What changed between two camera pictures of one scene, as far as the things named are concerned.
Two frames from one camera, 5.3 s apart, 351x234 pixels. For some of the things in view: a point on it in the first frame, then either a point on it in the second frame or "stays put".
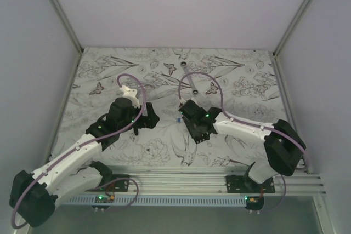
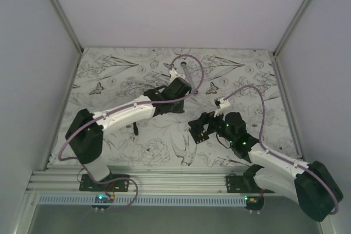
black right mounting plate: [245, 184] stays put
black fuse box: [199, 137] stays put
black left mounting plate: [120, 185] stays put
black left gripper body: [145, 121] to [178, 107]
